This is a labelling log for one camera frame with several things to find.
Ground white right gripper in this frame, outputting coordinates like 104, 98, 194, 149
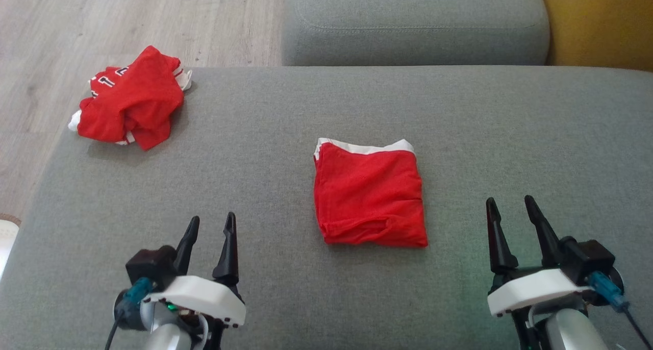
486, 195, 592, 317

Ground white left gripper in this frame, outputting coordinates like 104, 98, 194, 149
144, 212, 246, 328

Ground red shorts with white stripe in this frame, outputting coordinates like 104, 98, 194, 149
313, 138, 429, 248

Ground red basketball jersey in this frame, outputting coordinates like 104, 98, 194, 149
68, 45, 193, 152

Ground grey sofa seat cushion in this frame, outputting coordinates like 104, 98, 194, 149
0, 65, 653, 350

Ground white object with brown rim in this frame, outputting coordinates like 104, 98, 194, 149
0, 213, 22, 282

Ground yellow cushion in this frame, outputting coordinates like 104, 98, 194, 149
538, 0, 653, 72

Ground left cable with teal plug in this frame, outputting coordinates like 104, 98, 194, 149
105, 278, 154, 350

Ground cable with teal plug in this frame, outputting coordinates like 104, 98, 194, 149
587, 271, 653, 350
105, 278, 154, 350

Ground right cable with teal plug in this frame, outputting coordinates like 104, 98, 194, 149
587, 271, 653, 350

